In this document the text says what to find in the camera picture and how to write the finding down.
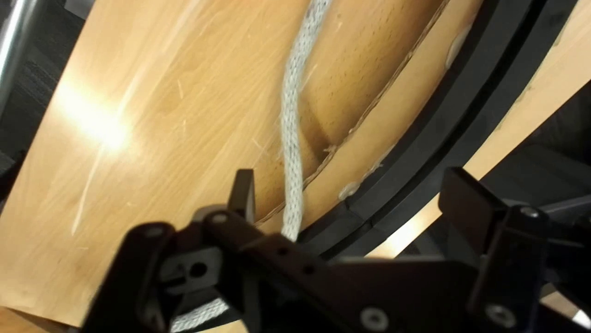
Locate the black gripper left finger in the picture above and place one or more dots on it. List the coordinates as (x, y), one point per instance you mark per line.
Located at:
(218, 264)

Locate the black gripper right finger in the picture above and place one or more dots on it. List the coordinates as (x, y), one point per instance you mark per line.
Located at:
(523, 249)

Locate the silver cart handle bar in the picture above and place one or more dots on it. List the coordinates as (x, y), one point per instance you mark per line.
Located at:
(17, 24)

